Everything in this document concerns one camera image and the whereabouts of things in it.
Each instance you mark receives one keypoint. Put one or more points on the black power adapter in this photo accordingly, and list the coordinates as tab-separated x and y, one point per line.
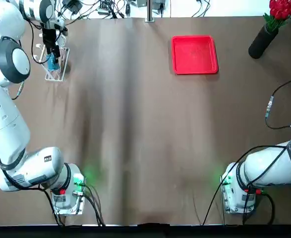
72	6

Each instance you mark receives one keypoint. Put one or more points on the white cup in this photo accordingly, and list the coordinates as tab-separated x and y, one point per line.
63	41

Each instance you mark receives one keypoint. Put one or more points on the blue cup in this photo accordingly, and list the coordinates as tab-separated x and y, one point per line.
53	65

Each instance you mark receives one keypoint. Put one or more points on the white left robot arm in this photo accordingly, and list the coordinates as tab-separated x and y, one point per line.
9	124

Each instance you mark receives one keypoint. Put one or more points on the black ribbed vase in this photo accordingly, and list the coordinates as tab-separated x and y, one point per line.
261	43

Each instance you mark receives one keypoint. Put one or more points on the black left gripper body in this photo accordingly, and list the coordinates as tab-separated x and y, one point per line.
49	36

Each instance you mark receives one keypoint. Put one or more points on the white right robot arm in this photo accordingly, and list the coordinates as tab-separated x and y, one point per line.
271	168

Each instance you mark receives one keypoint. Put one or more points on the red artificial tulip bouquet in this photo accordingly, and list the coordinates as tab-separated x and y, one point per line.
280	11

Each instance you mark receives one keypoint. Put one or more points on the red plastic tray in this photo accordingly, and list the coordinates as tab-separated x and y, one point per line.
194	54

